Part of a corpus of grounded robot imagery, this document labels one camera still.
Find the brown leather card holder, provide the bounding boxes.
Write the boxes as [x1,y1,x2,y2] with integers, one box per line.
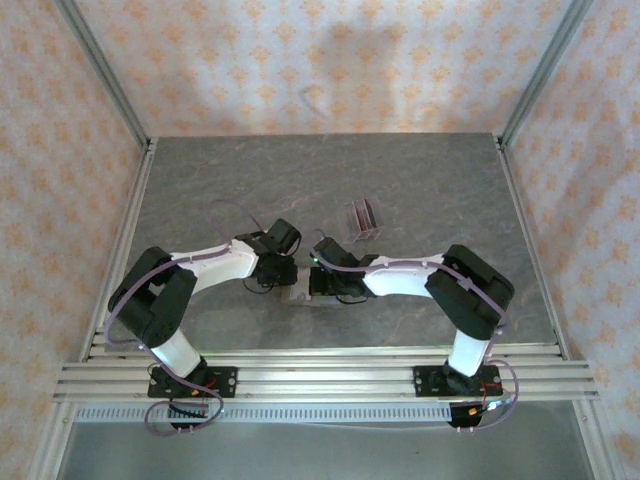
[278,279,342,308]

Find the left aluminium side rail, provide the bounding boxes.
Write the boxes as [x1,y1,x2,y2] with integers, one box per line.
[81,137,159,362]

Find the aluminium side rail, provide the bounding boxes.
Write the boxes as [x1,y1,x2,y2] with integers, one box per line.
[493,133,570,361]
[81,137,159,362]

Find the black cable mount bracket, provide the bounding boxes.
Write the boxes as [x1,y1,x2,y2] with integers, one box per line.
[446,401,484,433]
[166,399,212,434]

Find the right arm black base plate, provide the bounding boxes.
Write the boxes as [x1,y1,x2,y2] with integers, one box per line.
[411,364,502,400]

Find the clear acrylic card stand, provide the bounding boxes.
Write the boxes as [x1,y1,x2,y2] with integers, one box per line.
[338,197,386,245]

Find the aluminium frame post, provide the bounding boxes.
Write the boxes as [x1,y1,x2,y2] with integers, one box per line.
[498,0,597,145]
[53,0,152,147]

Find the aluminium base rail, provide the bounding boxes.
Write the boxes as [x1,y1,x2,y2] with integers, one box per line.
[51,360,599,402]

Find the right aluminium frame post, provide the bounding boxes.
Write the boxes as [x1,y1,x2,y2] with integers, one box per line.
[498,0,597,145]

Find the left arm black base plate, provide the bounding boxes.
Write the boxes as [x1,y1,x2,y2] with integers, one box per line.
[146,365,239,400]

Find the left aluminium frame post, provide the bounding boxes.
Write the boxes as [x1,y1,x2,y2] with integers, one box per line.
[53,0,152,147]

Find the white slotted cable duct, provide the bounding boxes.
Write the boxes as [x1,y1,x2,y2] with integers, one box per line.
[73,404,454,424]

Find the right aluminium side rail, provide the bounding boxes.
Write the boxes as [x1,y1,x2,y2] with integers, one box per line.
[493,133,570,361]

